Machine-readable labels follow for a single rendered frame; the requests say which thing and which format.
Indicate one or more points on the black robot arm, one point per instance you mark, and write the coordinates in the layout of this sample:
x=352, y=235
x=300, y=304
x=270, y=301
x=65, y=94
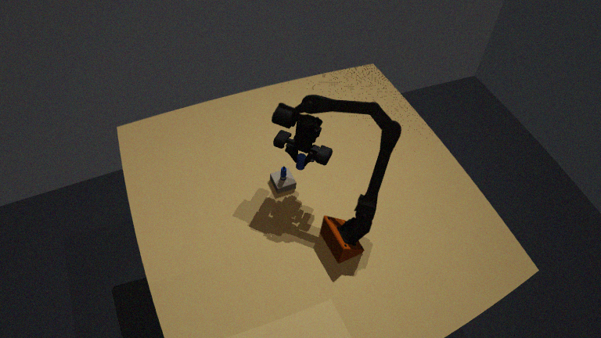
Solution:
x=287, y=116

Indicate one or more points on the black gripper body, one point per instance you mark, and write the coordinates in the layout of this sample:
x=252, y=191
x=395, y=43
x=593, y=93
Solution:
x=321, y=154

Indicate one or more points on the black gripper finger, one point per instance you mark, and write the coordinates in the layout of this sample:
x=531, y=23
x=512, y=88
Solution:
x=308, y=159
x=293, y=154

